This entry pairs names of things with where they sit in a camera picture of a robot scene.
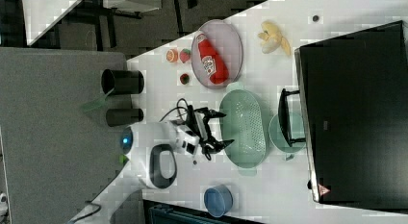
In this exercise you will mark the small plush strawberry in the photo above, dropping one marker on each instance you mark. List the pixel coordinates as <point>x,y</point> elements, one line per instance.
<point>184,78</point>

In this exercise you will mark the lime green object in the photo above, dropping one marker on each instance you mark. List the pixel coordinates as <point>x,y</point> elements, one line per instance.
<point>123,159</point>

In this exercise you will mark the mint green cup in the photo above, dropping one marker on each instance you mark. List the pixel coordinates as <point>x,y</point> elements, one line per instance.
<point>277,138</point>

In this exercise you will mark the large plush strawberry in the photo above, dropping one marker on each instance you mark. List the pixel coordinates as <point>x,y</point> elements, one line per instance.
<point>185,55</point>

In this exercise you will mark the black cylinder container with spatula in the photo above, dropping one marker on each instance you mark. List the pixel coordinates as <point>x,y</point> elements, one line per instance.
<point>121,82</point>

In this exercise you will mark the red plush ketchup bottle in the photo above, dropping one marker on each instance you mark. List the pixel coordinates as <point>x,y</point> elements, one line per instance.
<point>211,60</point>

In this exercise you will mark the blue cup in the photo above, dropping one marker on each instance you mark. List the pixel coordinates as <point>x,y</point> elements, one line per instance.
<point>218,200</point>

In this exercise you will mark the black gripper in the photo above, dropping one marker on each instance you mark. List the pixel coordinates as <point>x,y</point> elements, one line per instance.
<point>199,131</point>

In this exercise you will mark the green spatula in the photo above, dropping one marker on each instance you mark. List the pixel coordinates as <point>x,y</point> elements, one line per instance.
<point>97,103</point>

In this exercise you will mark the grey round plate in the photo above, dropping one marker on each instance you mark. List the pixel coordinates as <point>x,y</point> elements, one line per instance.
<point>227,42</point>

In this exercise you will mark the black toaster oven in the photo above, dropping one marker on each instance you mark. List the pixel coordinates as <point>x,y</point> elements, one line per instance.
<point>353,92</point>

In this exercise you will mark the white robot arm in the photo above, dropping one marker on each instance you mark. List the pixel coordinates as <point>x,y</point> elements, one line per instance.
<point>150,148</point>

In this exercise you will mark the yellow plush banana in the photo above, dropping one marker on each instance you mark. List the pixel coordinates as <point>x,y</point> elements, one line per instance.
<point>272,39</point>

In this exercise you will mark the plush orange half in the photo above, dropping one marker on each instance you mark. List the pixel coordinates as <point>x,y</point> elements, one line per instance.
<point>172,55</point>

